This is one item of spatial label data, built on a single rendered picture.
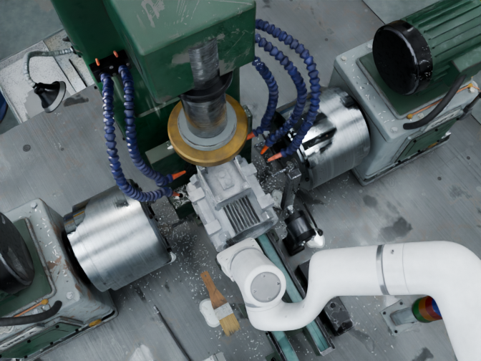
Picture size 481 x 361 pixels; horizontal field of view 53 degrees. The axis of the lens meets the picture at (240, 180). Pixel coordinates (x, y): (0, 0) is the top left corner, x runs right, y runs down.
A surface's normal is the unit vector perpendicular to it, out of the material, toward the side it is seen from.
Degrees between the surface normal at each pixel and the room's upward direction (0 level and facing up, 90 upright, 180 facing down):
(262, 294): 31
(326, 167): 62
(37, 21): 0
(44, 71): 0
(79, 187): 0
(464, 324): 46
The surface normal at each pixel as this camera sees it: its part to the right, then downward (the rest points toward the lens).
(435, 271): -0.44, -0.06
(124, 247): 0.24, 0.14
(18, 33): -0.01, -0.35
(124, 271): 0.40, 0.57
